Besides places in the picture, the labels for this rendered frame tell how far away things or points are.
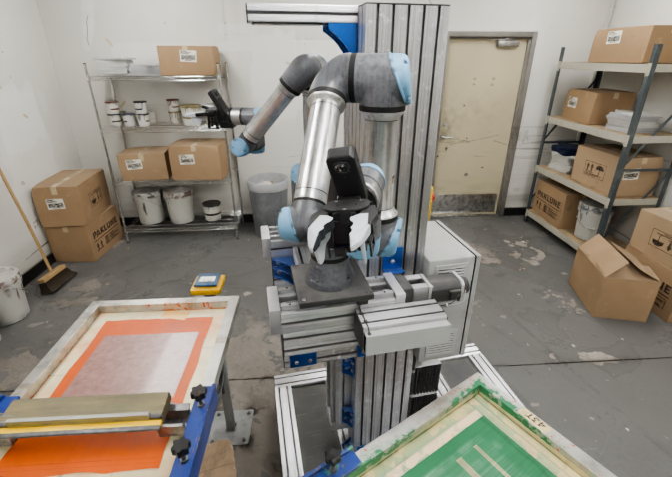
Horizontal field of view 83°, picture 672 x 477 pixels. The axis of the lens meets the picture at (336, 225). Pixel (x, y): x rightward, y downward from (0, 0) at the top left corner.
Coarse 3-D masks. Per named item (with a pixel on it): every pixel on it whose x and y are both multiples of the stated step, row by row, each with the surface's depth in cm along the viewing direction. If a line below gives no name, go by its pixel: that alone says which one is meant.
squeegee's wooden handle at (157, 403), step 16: (16, 400) 101; (32, 400) 101; (48, 400) 101; (64, 400) 101; (80, 400) 101; (96, 400) 101; (112, 400) 101; (128, 400) 101; (144, 400) 101; (160, 400) 101; (16, 416) 97; (32, 416) 97; (48, 416) 98; (160, 416) 98
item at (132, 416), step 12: (12, 420) 95; (24, 420) 95; (36, 420) 95; (48, 420) 95; (60, 420) 96; (72, 420) 96; (84, 420) 96; (96, 420) 97; (108, 420) 97; (120, 420) 97; (132, 420) 98; (144, 420) 98
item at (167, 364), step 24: (168, 336) 140; (192, 336) 140; (144, 360) 129; (168, 360) 129; (192, 360) 129; (144, 384) 120; (168, 384) 120; (144, 432) 104; (96, 456) 98; (120, 456) 98; (144, 456) 98
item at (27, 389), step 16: (96, 304) 152; (112, 304) 152; (128, 304) 152; (144, 304) 152; (160, 304) 153; (176, 304) 153; (192, 304) 154; (208, 304) 154; (224, 304) 155; (80, 320) 143; (224, 320) 143; (64, 336) 135; (80, 336) 139; (224, 336) 135; (48, 352) 128; (64, 352) 130; (224, 352) 130; (48, 368) 122; (208, 368) 121; (32, 384) 115; (208, 384) 115
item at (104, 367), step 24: (96, 336) 140; (120, 336) 140; (144, 336) 140; (96, 360) 129; (120, 360) 129; (72, 384) 120; (96, 384) 120; (120, 384) 120; (24, 456) 98; (48, 456) 98; (72, 456) 98
